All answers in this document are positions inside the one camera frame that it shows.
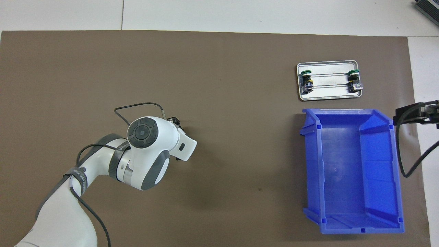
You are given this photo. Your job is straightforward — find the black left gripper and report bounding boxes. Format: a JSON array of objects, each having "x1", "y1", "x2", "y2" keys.
[{"x1": 167, "y1": 117, "x2": 188, "y2": 135}]

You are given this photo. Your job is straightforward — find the brown table mat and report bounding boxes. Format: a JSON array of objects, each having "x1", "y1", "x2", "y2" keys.
[{"x1": 0, "y1": 30, "x2": 432, "y2": 247}]

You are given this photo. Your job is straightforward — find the silver metal tray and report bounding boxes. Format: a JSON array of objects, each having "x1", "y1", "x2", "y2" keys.
[{"x1": 297, "y1": 60, "x2": 364, "y2": 102}]

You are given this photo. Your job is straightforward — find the blue plastic storage bin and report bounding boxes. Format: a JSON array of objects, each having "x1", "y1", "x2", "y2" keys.
[{"x1": 299, "y1": 108, "x2": 405, "y2": 235}]

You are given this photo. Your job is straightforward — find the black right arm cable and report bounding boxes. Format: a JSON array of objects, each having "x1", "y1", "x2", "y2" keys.
[{"x1": 395, "y1": 102, "x2": 439, "y2": 178}]

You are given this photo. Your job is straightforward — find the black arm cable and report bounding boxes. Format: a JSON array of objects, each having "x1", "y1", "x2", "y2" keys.
[
  {"x1": 395, "y1": 102, "x2": 439, "y2": 178},
  {"x1": 69, "y1": 102, "x2": 166, "y2": 247}
]

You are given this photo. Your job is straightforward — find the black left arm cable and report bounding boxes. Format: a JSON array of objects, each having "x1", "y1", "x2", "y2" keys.
[{"x1": 69, "y1": 102, "x2": 166, "y2": 247}]

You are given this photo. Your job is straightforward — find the green push button switch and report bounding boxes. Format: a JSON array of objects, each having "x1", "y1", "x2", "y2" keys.
[
  {"x1": 299, "y1": 70, "x2": 315, "y2": 95},
  {"x1": 348, "y1": 69, "x2": 364, "y2": 94}
]

